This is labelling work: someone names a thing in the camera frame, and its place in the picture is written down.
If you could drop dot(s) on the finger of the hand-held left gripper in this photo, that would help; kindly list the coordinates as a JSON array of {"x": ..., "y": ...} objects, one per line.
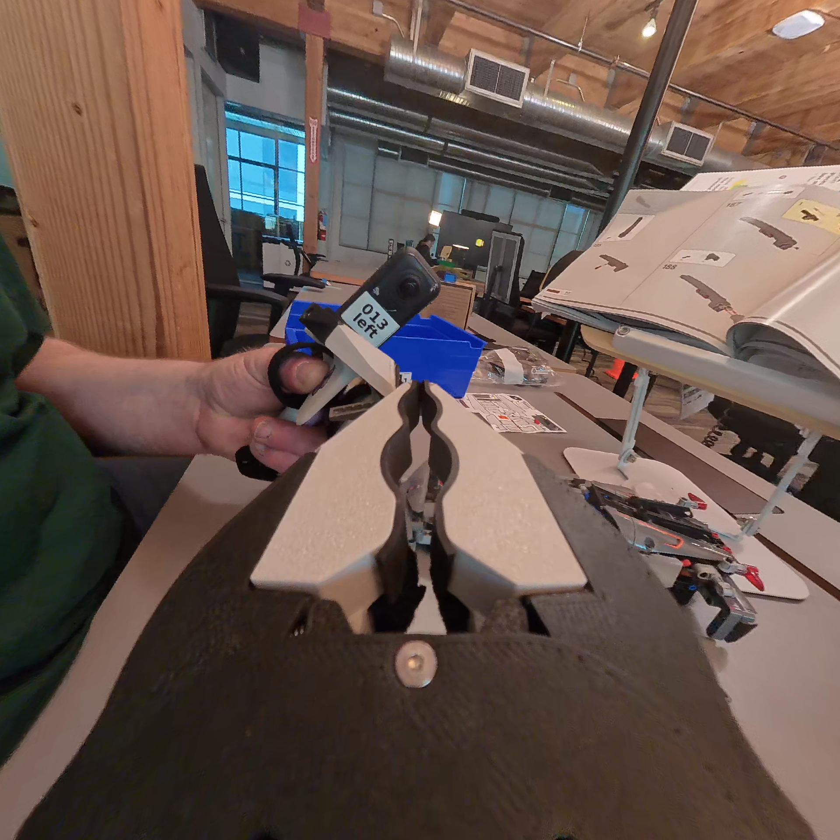
[{"x": 361, "y": 358}]

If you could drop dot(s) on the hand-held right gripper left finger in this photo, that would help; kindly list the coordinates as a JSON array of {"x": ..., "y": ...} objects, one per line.
[{"x": 328, "y": 525}]

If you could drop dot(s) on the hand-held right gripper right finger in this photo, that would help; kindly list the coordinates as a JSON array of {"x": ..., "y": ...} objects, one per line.
[{"x": 505, "y": 531}]

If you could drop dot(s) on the long grey lego assembly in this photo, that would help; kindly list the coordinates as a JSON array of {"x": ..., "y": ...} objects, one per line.
[{"x": 420, "y": 512}]

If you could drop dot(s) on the person's left forearm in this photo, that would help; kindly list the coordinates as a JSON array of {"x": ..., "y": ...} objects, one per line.
[{"x": 111, "y": 400}]

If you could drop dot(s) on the plastic bag of lego parts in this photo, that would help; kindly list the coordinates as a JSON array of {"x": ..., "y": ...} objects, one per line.
[{"x": 518, "y": 367}]

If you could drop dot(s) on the lego car model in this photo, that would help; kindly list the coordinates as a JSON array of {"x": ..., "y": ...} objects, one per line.
[{"x": 656, "y": 525}]

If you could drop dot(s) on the lego instruction book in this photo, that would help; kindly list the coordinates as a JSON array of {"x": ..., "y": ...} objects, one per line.
[{"x": 689, "y": 275}]

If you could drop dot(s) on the person's left hand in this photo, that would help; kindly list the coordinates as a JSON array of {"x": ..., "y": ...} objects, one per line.
[{"x": 229, "y": 400}]

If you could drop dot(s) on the cardboard box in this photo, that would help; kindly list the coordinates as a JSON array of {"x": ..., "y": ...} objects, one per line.
[{"x": 456, "y": 302}]

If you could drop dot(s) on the blue plastic bin with sticker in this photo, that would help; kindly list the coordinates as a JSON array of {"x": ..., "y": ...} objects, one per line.
[{"x": 433, "y": 358}]

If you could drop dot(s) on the black monitor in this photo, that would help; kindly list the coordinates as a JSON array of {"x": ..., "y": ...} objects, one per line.
[{"x": 472, "y": 229}]

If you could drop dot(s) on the grey cabinet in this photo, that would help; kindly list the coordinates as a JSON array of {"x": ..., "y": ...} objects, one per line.
[{"x": 505, "y": 262}]

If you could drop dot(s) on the white book stand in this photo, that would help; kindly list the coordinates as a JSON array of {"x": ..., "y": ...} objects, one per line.
[{"x": 594, "y": 463}]

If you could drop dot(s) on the sticker sheet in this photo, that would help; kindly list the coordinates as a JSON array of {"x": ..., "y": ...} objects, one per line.
[{"x": 512, "y": 413}]

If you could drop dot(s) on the black office chair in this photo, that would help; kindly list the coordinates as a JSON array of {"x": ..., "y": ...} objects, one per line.
[{"x": 220, "y": 275}]

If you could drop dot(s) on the paned window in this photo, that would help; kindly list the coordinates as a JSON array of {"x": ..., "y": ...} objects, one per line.
[{"x": 262, "y": 177}]

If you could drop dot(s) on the white vent grille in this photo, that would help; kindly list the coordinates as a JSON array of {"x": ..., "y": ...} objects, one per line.
[
  {"x": 497, "y": 77},
  {"x": 688, "y": 141}
]

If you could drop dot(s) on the black metal pole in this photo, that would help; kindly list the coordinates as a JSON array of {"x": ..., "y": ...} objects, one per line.
[{"x": 649, "y": 111}]

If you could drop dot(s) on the wooden pillar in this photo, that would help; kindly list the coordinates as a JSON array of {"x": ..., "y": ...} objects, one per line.
[{"x": 98, "y": 164}]

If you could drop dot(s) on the ceiling lamp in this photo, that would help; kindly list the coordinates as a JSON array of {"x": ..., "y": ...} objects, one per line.
[{"x": 797, "y": 25}]

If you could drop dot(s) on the red wooden post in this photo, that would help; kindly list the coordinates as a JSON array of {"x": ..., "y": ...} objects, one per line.
[{"x": 313, "y": 184}]

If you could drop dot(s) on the silver ventilation duct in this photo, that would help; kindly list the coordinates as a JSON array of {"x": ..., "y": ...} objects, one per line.
[{"x": 577, "y": 108}]

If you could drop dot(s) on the black wall speaker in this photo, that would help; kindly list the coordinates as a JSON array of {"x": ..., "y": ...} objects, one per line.
[{"x": 236, "y": 49}]

